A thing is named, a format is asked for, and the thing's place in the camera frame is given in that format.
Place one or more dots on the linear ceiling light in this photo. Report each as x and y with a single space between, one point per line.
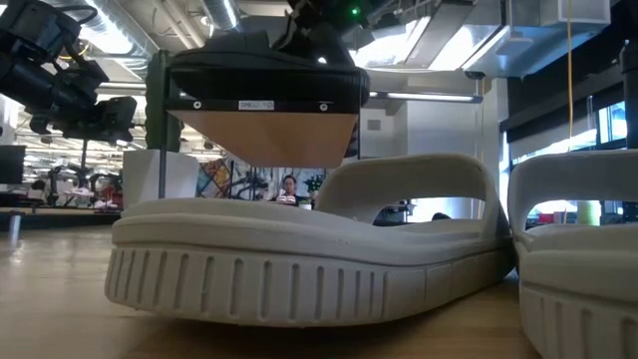
428 97

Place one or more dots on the black background monitor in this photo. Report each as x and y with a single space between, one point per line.
12 164

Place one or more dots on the rectangular silver air duct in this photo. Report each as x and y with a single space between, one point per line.
538 45

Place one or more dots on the grey slide sandal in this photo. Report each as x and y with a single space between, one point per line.
249 279
573 279

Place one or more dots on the round silver air duct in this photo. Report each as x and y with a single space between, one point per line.
222 15

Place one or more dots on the grey metal post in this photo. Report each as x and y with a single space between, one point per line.
15 229

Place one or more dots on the black pillar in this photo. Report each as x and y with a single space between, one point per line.
630 100

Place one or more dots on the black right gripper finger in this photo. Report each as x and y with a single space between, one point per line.
339 47
296 37

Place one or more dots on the white hexagonal plant pot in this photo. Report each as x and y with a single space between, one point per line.
144 179

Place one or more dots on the colourful patterned wall art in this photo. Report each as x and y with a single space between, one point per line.
214 179

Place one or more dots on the person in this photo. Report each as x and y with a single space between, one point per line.
289 185

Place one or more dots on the black slide sandal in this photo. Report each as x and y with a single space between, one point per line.
259 80

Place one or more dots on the yellow-green roll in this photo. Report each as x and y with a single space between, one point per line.
589 212

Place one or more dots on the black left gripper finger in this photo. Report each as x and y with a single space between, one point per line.
82 130
117 119

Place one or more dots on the black dome object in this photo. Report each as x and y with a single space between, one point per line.
441 217

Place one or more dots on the small red box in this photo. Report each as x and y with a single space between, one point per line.
545 218

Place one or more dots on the wooden shelf black metal frame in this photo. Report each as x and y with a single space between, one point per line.
269 139

